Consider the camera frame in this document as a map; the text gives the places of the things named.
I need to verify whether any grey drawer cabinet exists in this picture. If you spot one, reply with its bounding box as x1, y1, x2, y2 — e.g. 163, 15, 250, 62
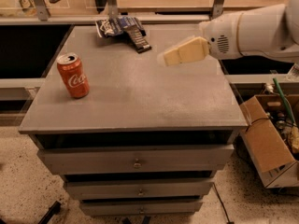
20, 24, 246, 203

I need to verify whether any cardboard box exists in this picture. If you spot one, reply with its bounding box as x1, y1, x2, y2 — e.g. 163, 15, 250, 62
240, 94, 299, 189

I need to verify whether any black object on floor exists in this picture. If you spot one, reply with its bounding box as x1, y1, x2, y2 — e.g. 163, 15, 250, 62
38, 201, 62, 224

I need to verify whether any grey drawer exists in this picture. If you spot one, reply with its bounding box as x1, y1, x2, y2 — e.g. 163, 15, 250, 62
79, 199, 202, 217
37, 145, 234, 175
64, 178, 213, 200

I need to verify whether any top grey drawer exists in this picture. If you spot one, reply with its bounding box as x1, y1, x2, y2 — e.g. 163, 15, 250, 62
37, 145, 234, 175

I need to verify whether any green stick in box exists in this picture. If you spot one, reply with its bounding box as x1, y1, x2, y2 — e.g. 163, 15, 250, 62
273, 77, 296, 126

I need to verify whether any dark snack bar wrapper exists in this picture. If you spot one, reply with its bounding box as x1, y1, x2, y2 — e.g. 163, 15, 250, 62
125, 26, 151, 53

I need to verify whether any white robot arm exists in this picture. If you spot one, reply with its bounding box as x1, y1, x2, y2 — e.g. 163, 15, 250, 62
159, 0, 299, 65

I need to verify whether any grey metal shelf rail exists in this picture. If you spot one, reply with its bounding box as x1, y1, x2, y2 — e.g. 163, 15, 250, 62
0, 0, 299, 26

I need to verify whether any black floor cable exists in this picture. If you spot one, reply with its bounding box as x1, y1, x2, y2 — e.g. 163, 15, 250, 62
212, 184, 235, 224

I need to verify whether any red Coca-Cola can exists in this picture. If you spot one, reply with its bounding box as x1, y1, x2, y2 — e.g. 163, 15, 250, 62
57, 52, 90, 98

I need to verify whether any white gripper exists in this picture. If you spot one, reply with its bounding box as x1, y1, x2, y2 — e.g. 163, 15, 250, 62
157, 12, 241, 66

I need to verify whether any bottom grey drawer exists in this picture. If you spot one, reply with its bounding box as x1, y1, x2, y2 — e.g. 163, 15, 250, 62
79, 199, 202, 217

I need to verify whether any middle grey drawer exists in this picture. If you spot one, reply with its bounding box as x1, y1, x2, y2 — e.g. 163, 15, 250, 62
64, 178, 213, 200

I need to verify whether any dark blue chip bag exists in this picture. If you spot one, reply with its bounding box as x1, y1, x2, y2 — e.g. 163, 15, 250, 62
95, 16, 146, 38

